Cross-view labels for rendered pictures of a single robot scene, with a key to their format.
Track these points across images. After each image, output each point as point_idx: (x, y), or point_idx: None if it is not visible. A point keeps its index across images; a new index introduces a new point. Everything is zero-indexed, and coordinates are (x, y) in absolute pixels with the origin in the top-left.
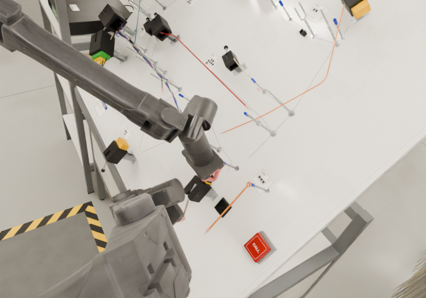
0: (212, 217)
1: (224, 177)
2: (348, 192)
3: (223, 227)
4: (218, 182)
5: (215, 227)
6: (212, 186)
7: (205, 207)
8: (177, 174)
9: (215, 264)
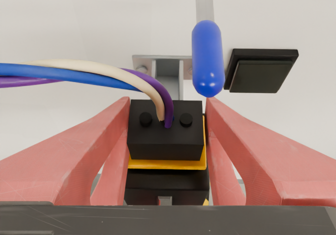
0: (235, 101)
1: None
2: None
3: (295, 96)
4: (161, 29)
5: (266, 108)
6: (150, 51)
7: (189, 98)
8: (0, 101)
9: (318, 140)
